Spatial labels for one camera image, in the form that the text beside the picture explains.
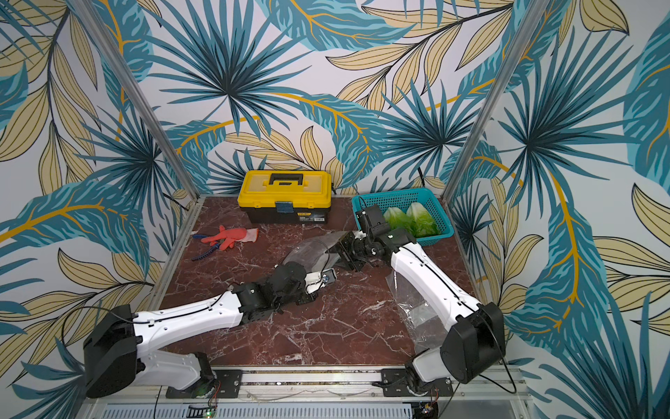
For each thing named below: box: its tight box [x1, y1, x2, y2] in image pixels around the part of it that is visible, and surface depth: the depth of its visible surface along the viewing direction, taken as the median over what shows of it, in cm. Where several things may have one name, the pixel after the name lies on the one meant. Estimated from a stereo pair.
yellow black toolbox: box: [237, 170, 333, 225], surface depth 101 cm
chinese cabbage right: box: [406, 202, 442, 238], surface depth 103 cm
